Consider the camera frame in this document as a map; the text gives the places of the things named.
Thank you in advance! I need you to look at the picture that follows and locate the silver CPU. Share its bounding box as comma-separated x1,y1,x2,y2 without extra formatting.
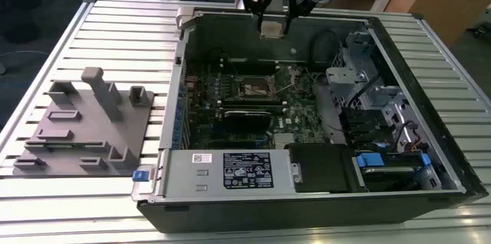
259,21,285,40

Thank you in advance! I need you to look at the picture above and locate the metal locking lever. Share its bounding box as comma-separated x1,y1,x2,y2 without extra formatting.
225,55,241,80

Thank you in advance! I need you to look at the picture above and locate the metal socket cover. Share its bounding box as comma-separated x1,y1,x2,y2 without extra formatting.
268,65,300,97

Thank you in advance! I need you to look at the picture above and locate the silver metal drive cage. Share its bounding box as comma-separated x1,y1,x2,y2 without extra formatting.
324,31,411,144

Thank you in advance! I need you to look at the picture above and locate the green motherboard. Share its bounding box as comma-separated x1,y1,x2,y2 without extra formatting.
183,62,335,151

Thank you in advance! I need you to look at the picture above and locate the black graphics card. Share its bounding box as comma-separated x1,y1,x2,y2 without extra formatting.
221,108,273,136

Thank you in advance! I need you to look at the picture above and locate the silver heatsink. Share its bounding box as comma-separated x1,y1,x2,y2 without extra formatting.
272,133,297,145

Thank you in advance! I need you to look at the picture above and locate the black office chair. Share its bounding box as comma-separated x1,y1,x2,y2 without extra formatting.
0,0,45,45

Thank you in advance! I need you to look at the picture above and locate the grey parts rack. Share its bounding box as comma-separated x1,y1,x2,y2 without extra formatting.
10,67,156,177

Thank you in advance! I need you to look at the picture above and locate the grey power supply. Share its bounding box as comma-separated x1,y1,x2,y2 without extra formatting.
152,148,300,199

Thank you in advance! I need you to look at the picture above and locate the hard disk drive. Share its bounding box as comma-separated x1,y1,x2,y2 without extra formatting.
360,166,419,192

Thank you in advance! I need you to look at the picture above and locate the blue plastic latch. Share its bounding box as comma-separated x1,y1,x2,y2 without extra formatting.
131,170,149,183

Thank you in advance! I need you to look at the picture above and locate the green RAM stick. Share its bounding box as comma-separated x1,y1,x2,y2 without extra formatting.
44,142,88,150

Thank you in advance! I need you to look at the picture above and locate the black PC case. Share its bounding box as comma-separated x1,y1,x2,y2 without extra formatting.
129,6,489,235

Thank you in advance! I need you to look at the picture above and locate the black plastic bracket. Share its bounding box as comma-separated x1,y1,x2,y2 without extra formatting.
340,108,389,144

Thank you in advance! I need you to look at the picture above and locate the coloured wire bundle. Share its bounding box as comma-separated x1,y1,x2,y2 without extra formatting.
405,136,428,153

